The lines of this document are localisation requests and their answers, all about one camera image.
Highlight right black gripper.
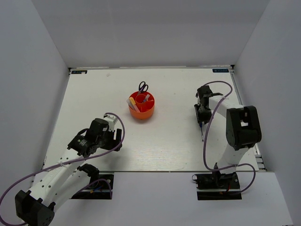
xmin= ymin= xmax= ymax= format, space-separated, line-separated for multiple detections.
xmin=195 ymin=103 xmax=214 ymax=124

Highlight blue ballpoint pen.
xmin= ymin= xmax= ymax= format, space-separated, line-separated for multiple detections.
xmin=199 ymin=122 xmax=204 ymax=142

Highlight yellow pink highlighter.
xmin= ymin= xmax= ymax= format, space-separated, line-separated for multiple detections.
xmin=127 ymin=97 xmax=140 ymax=113

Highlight black handled scissors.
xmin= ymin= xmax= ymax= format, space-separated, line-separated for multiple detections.
xmin=138 ymin=81 xmax=149 ymax=95

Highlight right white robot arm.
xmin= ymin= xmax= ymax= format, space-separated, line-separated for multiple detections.
xmin=195 ymin=85 xmax=262 ymax=188

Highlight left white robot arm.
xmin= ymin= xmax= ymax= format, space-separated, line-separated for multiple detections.
xmin=15 ymin=113 xmax=124 ymax=226

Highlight right blue corner label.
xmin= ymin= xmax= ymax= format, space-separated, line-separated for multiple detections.
xmin=212 ymin=68 xmax=229 ymax=73

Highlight blue corner label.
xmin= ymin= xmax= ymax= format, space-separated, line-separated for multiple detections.
xmin=212 ymin=68 xmax=229 ymax=73
xmin=71 ymin=70 xmax=87 ymax=74

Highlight orange round desk organizer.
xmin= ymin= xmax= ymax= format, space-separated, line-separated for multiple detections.
xmin=128 ymin=91 xmax=155 ymax=120

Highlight left blue corner label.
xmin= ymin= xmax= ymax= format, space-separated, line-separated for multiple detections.
xmin=71 ymin=70 xmax=87 ymax=74

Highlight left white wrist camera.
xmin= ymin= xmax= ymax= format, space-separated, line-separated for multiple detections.
xmin=103 ymin=114 xmax=118 ymax=132

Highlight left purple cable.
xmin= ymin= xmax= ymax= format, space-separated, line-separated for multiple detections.
xmin=0 ymin=112 xmax=126 ymax=226

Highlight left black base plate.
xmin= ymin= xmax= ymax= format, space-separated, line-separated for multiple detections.
xmin=71 ymin=174 xmax=114 ymax=200

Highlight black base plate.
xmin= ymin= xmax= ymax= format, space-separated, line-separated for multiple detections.
xmin=192 ymin=171 xmax=242 ymax=201
xmin=71 ymin=174 xmax=114 ymax=200

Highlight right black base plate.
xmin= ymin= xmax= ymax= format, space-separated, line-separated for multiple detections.
xmin=192 ymin=171 xmax=242 ymax=201

